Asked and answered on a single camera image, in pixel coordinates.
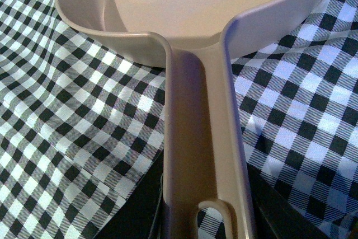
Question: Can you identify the beige plastic dustpan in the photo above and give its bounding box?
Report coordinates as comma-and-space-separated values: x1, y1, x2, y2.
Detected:
55, 0, 320, 238

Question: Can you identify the black white checkered bedsheet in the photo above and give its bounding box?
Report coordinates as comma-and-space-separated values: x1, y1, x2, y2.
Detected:
1, 0, 357, 238

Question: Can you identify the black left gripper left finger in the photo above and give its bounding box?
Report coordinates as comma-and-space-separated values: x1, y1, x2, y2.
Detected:
97, 152, 163, 238

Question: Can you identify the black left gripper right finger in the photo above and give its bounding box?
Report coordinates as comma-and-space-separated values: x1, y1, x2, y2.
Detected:
247, 164, 328, 238

